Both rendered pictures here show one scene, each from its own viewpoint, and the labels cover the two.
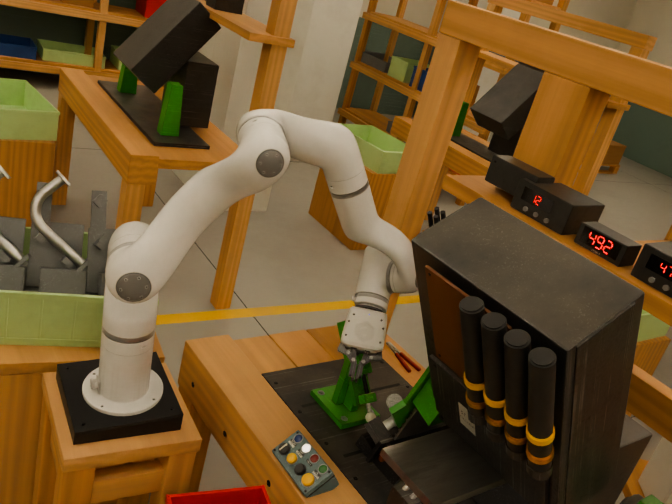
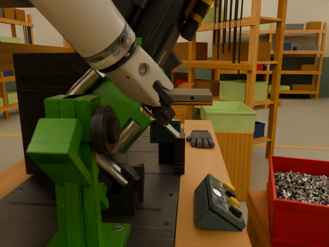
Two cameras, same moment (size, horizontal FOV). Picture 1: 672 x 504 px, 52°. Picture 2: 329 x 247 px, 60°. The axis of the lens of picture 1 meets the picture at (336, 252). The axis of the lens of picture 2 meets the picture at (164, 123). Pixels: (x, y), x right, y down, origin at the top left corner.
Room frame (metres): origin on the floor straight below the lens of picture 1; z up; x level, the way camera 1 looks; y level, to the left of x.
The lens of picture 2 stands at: (1.72, 0.27, 1.23)
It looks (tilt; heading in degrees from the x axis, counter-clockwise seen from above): 13 degrees down; 227
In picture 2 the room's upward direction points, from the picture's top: straight up
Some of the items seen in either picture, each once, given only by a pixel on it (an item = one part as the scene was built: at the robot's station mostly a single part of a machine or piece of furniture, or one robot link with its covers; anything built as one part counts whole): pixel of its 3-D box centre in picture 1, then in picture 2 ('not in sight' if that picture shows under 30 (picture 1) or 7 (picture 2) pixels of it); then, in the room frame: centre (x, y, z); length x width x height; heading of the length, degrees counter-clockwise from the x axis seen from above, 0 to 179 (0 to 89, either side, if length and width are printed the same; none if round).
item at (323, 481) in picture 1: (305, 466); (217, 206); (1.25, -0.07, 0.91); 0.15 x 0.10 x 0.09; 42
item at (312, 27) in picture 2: not in sight; (264, 61); (-6.68, -4.11, 1.12); 3.16 x 0.54 x 2.24; 128
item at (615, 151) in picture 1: (578, 149); not in sight; (10.36, -3.08, 0.22); 1.20 x 0.81 x 0.44; 131
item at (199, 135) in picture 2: not in sight; (199, 138); (0.87, -0.43, 0.91); 0.20 x 0.11 x 0.03; 43
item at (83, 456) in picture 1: (119, 411); not in sight; (1.36, 0.41, 0.83); 0.32 x 0.32 x 0.04; 35
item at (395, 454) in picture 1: (472, 457); (145, 95); (1.18, -0.39, 1.11); 0.39 x 0.16 x 0.03; 132
